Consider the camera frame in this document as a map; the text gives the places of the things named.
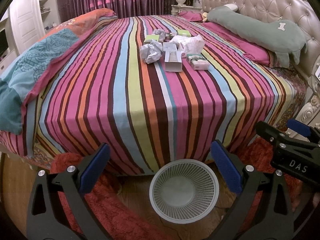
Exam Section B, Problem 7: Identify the small pink patterned box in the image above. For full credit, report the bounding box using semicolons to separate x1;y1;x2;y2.
187;54;210;70

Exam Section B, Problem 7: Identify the white plastic bag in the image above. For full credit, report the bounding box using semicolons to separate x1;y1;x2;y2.
170;35;205;57

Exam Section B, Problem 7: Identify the white cardboard box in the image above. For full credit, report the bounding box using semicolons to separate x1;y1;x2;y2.
163;42;182;72

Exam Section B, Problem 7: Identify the green box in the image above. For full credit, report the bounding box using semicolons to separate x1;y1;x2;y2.
143;34;159;44
177;29;191;37

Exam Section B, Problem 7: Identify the white paper ball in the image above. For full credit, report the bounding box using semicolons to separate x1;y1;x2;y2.
139;40;163;64

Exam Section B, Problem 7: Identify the small paper ball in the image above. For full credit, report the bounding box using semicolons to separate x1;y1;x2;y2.
152;29;167;42

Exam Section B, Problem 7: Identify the red shaggy rug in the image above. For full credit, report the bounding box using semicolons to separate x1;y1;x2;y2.
50;137;302;239

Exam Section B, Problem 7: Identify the white mesh waste basket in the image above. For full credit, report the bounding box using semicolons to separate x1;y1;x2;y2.
149;159;219;224

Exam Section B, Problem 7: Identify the green plush dog pillow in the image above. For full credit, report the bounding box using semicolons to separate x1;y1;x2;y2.
207;5;308;68

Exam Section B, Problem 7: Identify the striped colourful bed sheet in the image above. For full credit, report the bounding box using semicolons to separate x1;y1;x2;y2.
1;15;299;175

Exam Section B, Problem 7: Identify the tufted beige headboard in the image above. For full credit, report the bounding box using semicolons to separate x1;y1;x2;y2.
202;0;319;129

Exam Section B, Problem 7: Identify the teal and orange quilt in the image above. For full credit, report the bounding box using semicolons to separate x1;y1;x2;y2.
1;8;117;135

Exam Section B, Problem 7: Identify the white nightstand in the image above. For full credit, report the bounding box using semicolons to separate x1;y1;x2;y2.
171;5;203;16

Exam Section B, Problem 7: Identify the white wardrobe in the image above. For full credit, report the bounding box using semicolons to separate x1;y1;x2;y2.
1;0;61;72

